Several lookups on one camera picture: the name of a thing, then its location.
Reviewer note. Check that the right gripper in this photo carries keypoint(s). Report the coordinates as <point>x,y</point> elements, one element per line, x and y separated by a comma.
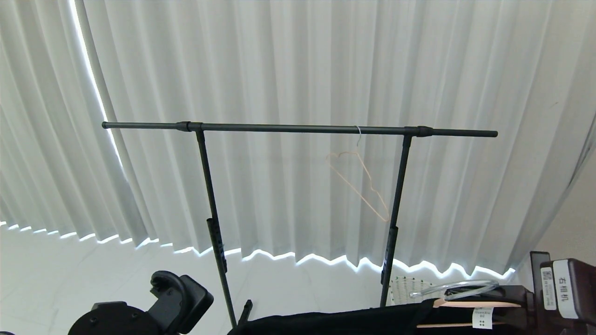
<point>535,279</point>

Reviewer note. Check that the pink clothes hanger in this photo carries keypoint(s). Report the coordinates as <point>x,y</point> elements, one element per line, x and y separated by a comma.
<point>354,187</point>
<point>465,304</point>

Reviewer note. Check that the black garment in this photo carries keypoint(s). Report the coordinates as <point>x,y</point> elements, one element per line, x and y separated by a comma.
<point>326,325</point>

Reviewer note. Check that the white laundry basket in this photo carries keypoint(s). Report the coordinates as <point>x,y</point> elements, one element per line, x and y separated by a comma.
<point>405,288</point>

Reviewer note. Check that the black clothes rack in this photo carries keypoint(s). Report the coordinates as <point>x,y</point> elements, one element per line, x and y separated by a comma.
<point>302,128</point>

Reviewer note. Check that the white curtain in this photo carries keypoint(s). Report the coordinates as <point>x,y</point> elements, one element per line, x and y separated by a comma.
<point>279,70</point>

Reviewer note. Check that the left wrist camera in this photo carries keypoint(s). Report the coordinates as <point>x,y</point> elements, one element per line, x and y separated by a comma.
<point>191,302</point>

